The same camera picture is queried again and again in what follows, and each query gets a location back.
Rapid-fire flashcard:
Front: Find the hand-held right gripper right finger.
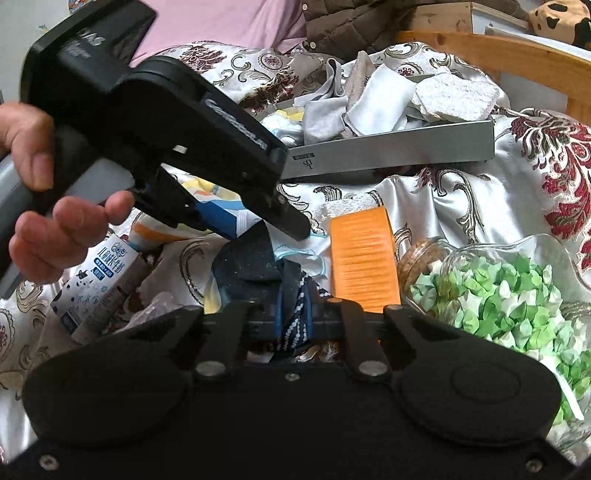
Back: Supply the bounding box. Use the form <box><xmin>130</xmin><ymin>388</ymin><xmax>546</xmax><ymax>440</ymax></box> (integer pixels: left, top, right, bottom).
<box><xmin>314</xmin><ymin>298</ymin><xmax>467</xmax><ymax>383</ymax></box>

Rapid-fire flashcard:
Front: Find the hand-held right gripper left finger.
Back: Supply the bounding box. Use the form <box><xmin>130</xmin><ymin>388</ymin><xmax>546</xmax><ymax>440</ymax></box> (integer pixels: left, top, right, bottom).
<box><xmin>115</xmin><ymin>300</ymin><xmax>278</xmax><ymax>381</ymax></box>

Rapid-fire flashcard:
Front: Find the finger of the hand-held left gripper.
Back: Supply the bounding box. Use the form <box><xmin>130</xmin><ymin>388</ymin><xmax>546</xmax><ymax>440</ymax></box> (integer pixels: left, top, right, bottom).
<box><xmin>217</xmin><ymin>166</ymin><xmax>311</xmax><ymax>241</ymax></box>
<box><xmin>134</xmin><ymin>168</ymin><xmax>237</xmax><ymax>241</ymax></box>

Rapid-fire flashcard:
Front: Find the blue yellow printed cloth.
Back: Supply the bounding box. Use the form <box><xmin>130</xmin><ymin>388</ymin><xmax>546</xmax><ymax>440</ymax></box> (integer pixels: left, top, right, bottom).
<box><xmin>127</xmin><ymin>175</ymin><xmax>272</xmax><ymax>252</ymax></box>

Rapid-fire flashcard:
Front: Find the dark blue sock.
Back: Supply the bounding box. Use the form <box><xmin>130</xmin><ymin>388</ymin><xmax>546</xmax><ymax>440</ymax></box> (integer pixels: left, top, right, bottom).
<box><xmin>212</xmin><ymin>222</ymin><xmax>287</xmax><ymax>305</ymax></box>

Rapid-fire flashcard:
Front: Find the dotted navy sock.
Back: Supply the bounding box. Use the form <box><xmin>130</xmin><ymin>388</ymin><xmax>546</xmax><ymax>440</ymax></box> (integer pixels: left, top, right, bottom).
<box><xmin>274</xmin><ymin>258</ymin><xmax>333</xmax><ymax>365</ymax></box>

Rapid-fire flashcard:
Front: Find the grey cloth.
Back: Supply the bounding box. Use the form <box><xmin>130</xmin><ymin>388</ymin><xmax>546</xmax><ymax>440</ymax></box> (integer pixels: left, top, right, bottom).
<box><xmin>302</xmin><ymin>58</ymin><xmax>352</xmax><ymax>146</ymax></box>

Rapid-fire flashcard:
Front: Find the grey box with colourful drawing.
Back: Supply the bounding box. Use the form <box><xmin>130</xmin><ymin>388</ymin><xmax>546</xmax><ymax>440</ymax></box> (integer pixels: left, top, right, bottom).
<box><xmin>259</xmin><ymin>71</ymin><xmax>496</xmax><ymax>181</ymax></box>

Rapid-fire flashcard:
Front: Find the beige sock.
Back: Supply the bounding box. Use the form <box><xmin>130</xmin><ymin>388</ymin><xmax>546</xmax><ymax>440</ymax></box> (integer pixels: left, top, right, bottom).
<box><xmin>344</xmin><ymin>50</ymin><xmax>377</xmax><ymax>100</ymax></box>

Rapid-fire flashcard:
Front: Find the person's left hand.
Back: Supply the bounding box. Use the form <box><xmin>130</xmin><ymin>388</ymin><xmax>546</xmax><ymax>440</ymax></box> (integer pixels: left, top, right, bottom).
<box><xmin>0</xmin><ymin>102</ymin><xmax>136</xmax><ymax>283</ymax></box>

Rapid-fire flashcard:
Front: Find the white blue-trimmed cloth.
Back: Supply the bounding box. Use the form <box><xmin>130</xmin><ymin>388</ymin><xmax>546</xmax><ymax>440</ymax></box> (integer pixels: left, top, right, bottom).
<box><xmin>272</xmin><ymin>233</ymin><xmax>333</xmax><ymax>280</ymax></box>

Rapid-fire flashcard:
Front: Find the light blue cloth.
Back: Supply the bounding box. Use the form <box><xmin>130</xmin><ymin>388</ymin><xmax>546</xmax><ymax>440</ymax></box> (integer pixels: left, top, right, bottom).
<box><xmin>265</xmin><ymin>108</ymin><xmax>305</xmax><ymax>146</ymax></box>

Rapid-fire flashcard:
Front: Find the clear plastic wrapper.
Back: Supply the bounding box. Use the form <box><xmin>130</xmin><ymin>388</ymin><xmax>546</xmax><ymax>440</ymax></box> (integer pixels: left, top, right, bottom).
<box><xmin>117</xmin><ymin>291</ymin><xmax>185</xmax><ymax>330</ymax></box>

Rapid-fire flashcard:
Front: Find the pink cloth sheet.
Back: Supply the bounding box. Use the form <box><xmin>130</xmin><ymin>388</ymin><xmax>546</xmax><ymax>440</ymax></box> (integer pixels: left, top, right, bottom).
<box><xmin>129</xmin><ymin>0</ymin><xmax>308</xmax><ymax>68</ymax></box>

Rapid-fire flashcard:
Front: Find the white milk carton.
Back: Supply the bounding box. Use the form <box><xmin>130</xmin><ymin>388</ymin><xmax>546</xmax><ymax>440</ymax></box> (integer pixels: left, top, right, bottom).
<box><xmin>51</xmin><ymin>233</ymin><xmax>148</xmax><ymax>344</ymax></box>

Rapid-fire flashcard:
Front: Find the glass jar of paper stars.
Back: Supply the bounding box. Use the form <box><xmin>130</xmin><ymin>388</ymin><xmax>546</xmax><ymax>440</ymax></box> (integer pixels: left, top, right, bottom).
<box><xmin>397</xmin><ymin>233</ymin><xmax>591</xmax><ymax>457</ymax></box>

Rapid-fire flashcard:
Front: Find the floral satin blanket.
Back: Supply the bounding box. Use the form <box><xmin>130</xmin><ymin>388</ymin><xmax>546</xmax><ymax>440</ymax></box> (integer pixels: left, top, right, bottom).
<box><xmin>0</xmin><ymin>41</ymin><xmax>591</xmax><ymax>462</ymax></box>

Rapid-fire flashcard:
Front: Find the brown quilted puffer jacket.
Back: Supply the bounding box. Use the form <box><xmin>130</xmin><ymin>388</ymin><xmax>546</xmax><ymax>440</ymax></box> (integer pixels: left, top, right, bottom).
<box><xmin>302</xmin><ymin>0</ymin><xmax>416</xmax><ymax>51</ymax></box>

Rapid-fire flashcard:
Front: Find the white terry towel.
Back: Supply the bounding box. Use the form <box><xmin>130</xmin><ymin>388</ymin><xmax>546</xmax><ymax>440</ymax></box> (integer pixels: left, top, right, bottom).
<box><xmin>410</xmin><ymin>69</ymin><xmax>500</xmax><ymax>124</ymax></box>

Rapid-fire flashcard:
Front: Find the brown wooden board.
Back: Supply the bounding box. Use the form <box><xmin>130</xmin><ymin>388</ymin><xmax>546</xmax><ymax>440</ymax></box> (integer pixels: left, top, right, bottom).
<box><xmin>411</xmin><ymin>2</ymin><xmax>474</xmax><ymax>33</ymax></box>

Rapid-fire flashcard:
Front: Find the tan-faced plush doll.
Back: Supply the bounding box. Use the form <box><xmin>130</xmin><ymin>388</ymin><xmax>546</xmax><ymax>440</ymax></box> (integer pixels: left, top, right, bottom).
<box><xmin>529</xmin><ymin>0</ymin><xmax>591</xmax><ymax>49</ymax></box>

